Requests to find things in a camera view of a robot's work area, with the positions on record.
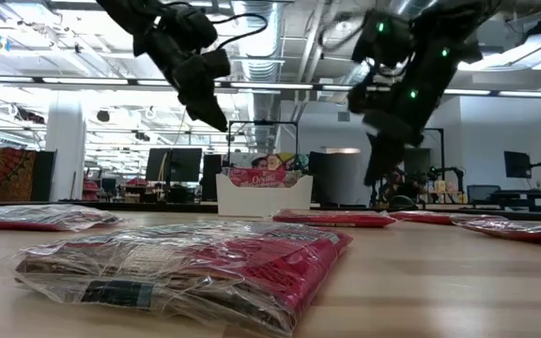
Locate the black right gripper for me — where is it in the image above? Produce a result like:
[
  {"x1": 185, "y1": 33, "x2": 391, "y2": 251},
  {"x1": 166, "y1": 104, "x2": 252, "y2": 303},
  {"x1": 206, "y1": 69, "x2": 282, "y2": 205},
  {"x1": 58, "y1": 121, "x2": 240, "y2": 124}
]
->
[{"x1": 348, "y1": 60, "x2": 441, "y2": 187}]

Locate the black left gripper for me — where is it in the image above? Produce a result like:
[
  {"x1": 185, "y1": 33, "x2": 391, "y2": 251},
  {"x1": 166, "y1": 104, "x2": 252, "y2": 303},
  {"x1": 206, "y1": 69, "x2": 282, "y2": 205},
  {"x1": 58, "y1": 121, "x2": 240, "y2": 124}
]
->
[{"x1": 172, "y1": 48, "x2": 232, "y2": 133}]

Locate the red popcorn bag clear wrap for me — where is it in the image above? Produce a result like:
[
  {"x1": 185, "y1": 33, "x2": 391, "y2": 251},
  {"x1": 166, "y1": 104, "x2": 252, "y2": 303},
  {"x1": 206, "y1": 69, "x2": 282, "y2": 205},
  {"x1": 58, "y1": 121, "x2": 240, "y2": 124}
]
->
[
  {"x1": 452, "y1": 218, "x2": 541, "y2": 245},
  {"x1": 389, "y1": 209, "x2": 506, "y2": 226},
  {"x1": 0, "y1": 204, "x2": 124, "y2": 234},
  {"x1": 227, "y1": 166, "x2": 302, "y2": 189},
  {"x1": 272, "y1": 208, "x2": 398, "y2": 230},
  {"x1": 11, "y1": 220, "x2": 354, "y2": 338}
]

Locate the black monitor on arm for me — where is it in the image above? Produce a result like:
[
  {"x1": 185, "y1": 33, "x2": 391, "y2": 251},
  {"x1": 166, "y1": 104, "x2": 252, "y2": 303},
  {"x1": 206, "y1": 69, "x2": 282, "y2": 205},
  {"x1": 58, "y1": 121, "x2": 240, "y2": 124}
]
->
[{"x1": 503, "y1": 149, "x2": 533, "y2": 179}]

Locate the dark grey partition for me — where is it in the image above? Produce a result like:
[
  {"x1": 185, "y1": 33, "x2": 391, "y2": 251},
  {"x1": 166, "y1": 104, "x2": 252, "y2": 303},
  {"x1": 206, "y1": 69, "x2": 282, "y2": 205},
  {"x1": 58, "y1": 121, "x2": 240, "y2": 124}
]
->
[{"x1": 308, "y1": 150, "x2": 370, "y2": 207}]

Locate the black monitor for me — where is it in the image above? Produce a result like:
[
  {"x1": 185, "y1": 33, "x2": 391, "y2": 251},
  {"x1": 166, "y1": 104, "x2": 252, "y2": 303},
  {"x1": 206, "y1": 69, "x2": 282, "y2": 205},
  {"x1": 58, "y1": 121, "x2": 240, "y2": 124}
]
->
[{"x1": 146, "y1": 147, "x2": 204, "y2": 183}]

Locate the black speaker tower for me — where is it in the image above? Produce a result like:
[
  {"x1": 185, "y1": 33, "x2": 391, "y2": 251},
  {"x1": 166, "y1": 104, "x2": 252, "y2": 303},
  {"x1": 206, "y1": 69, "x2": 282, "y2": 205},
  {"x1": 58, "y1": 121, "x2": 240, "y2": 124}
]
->
[{"x1": 202, "y1": 153, "x2": 224, "y2": 202}]

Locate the long ceiling light strip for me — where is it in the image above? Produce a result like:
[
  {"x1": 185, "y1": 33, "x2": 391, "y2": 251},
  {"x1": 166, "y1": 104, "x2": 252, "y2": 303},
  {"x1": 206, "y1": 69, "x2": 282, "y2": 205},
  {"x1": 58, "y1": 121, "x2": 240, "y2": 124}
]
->
[
  {"x1": 230, "y1": 82, "x2": 314, "y2": 91},
  {"x1": 443, "y1": 87, "x2": 541, "y2": 100}
]

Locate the white plastic basket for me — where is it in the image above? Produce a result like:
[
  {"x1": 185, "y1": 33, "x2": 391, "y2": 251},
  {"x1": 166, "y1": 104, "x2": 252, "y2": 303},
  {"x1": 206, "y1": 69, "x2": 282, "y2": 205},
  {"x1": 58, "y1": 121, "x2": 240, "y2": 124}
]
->
[{"x1": 215, "y1": 173, "x2": 314, "y2": 219}]

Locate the black desk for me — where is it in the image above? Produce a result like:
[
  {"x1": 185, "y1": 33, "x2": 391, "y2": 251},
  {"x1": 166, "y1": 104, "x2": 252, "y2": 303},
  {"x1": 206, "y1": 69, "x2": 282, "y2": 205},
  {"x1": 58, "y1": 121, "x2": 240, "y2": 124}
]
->
[{"x1": 490, "y1": 189, "x2": 541, "y2": 210}]

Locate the red mandala hanging cloth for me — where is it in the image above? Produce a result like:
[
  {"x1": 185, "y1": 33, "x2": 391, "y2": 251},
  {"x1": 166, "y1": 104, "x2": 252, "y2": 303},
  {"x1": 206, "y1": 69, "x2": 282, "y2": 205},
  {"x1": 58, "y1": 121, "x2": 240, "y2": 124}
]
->
[{"x1": 0, "y1": 147, "x2": 39, "y2": 203}]

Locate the silver ventilation duct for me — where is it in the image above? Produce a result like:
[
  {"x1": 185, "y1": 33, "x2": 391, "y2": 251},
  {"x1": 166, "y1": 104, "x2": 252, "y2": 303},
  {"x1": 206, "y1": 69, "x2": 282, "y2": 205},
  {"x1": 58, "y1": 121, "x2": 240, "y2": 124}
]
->
[{"x1": 232, "y1": 0, "x2": 295, "y2": 151}]

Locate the black left camera cable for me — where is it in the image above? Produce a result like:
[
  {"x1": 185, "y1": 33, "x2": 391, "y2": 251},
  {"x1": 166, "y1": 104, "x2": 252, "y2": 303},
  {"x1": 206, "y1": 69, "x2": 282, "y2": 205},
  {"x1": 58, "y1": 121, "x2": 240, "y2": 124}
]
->
[{"x1": 207, "y1": 12, "x2": 270, "y2": 52}]

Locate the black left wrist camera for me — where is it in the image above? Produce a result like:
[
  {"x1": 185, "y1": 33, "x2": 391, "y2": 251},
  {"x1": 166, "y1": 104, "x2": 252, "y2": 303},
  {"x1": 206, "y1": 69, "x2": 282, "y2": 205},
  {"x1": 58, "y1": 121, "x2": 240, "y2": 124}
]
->
[{"x1": 160, "y1": 4, "x2": 219, "y2": 53}]

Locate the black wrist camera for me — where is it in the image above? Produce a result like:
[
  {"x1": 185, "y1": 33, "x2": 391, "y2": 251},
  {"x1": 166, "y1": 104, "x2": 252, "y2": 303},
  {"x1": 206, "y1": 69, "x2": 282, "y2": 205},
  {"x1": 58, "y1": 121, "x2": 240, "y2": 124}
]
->
[
  {"x1": 160, "y1": 4, "x2": 219, "y2": 53},
  {"x1": 350, "y1": 8, "x2": 416, "y2": 68}
]

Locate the black aluminium table frame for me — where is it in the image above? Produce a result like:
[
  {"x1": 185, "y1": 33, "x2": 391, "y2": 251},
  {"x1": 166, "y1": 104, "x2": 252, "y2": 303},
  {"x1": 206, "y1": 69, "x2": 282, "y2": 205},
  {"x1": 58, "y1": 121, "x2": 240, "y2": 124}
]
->
[{"x1": 0, "y1": 199, "x2": 541, "y2": 222}]

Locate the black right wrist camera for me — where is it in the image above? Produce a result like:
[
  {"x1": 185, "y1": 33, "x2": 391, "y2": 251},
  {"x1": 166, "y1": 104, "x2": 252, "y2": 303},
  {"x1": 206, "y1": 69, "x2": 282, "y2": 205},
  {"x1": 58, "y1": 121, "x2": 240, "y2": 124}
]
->
[{"x1": 350, "y1": 8, "x2": 416, "y2": 68}]

